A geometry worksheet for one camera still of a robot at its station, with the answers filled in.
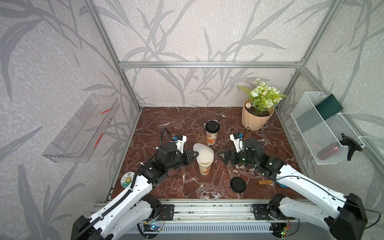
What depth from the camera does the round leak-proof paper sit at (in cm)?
75

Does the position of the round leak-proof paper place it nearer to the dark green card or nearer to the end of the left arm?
the end of the left arm

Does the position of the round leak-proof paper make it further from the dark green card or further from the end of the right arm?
the dark green card
